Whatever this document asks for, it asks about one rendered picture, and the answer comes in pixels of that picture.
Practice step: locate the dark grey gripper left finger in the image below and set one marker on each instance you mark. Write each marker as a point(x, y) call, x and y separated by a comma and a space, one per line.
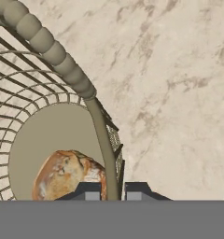
point(90, 189)

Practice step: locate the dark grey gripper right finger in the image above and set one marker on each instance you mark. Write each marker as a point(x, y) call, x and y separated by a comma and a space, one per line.
point(136, 189)

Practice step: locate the brown crusty bread loaf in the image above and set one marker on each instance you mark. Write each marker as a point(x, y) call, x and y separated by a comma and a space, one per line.
point(64, 175)

